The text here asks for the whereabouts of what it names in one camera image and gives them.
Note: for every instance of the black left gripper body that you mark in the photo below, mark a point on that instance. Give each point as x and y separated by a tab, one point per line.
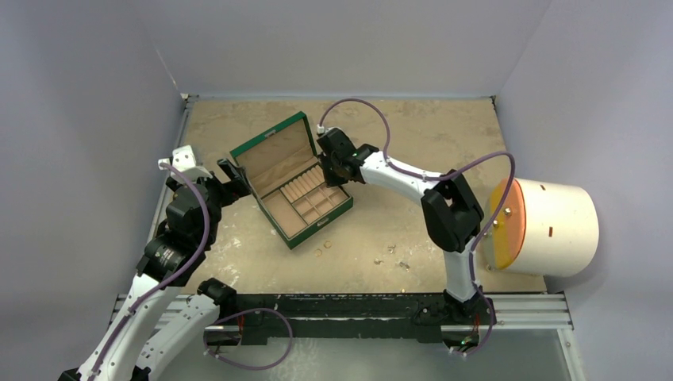
219	194

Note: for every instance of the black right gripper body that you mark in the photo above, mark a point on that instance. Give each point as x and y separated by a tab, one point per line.
328	157

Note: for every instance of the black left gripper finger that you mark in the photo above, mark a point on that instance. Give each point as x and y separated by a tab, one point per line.
234	172
238	188

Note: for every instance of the green jewelry box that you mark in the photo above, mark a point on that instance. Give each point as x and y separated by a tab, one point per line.
277	155

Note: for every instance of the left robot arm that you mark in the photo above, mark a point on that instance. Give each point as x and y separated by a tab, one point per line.
134	347

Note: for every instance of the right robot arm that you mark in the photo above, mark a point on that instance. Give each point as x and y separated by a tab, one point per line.
451	213

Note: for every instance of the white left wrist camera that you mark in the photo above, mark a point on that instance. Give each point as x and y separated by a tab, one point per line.
183	164

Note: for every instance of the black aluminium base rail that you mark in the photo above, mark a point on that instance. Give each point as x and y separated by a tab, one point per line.
427	318

